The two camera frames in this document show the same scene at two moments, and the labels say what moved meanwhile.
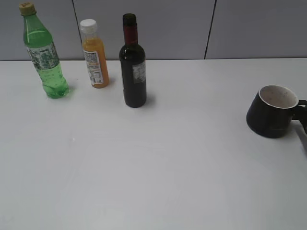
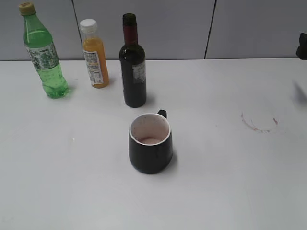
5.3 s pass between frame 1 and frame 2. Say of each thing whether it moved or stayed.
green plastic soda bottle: stayed
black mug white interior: moved
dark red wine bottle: stayed
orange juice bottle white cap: stayed
